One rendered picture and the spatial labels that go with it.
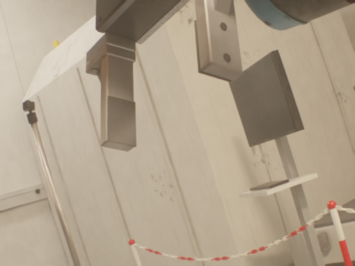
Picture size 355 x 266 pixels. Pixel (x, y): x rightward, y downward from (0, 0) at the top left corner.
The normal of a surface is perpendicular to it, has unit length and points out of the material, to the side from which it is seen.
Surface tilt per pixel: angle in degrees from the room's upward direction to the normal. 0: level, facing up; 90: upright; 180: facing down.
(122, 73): 83
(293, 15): 145
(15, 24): 90
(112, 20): 155
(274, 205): 90
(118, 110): 83
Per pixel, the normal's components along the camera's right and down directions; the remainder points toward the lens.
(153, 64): -0.75, 0.20
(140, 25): 0.04, 0.92
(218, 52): 0.55, -0.36
